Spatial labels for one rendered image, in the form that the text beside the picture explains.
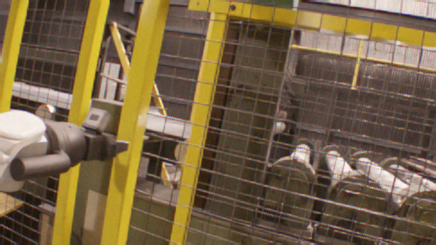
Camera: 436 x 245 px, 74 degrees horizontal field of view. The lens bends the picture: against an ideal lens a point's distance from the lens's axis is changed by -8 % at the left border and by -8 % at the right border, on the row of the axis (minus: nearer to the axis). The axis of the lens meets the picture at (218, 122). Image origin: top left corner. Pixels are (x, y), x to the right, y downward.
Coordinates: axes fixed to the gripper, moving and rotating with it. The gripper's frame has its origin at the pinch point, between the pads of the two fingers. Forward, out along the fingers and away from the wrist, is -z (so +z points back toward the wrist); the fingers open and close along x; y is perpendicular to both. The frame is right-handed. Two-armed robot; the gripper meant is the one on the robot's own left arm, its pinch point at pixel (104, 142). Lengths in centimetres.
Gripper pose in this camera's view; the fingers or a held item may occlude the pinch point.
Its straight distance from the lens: 74.4
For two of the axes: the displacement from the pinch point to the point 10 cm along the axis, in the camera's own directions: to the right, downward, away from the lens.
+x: 9.3, 2.0, -3.1
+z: -3.1, -0.1, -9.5
